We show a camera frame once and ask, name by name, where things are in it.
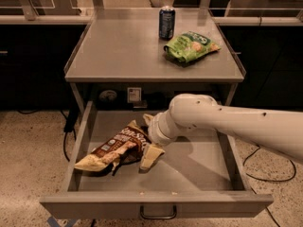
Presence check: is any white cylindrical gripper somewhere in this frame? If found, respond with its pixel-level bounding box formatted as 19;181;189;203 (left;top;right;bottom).
139;111;181;170

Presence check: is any brown chip bag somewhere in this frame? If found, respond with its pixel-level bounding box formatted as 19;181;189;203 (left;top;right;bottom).
75;120;151;172

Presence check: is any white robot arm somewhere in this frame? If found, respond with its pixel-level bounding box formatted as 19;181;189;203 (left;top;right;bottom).
143;94;303;163

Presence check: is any grey open drawer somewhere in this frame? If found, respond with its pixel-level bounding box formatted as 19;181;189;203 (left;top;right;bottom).
39;100;275;220

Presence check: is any grey metal cabinet counter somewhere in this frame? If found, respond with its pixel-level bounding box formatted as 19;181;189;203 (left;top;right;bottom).
65;8;244;112

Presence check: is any green chip bag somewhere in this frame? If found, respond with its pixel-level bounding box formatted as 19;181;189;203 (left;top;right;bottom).
164;31;221;63

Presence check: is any blue soda can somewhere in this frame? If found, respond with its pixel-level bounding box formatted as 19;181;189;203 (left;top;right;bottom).
159;6;175;40

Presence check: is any black drawer handle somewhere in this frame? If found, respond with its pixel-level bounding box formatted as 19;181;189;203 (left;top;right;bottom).
139;205;177;220

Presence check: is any black floor cable left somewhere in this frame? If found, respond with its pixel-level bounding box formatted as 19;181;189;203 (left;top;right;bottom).
16;109;79;163

